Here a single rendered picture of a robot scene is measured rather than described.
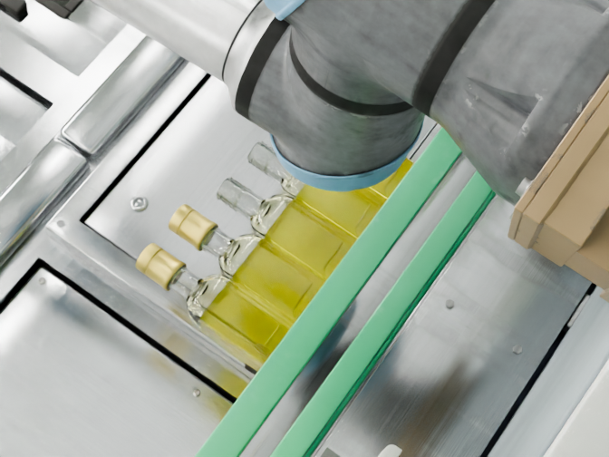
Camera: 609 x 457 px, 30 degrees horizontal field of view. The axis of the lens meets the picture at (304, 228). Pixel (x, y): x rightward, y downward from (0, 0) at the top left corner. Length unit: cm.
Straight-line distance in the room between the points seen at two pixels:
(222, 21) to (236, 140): 57
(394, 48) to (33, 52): 88
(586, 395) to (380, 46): 26
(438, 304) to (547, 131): 40
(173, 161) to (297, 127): 58
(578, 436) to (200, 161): 86
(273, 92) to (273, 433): 34
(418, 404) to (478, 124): 39
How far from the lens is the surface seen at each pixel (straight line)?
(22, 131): 152
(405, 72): 75
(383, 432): 104
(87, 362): 138
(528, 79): 71
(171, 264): 123
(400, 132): 86
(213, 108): 147
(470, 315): 108
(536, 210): 68
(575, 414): 66
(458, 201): 114
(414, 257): 111
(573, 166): 68
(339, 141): 85
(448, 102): 74
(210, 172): 142
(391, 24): 74
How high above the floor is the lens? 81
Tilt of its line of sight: 10 degrees up
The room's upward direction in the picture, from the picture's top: 56 degrees counter-clockwise
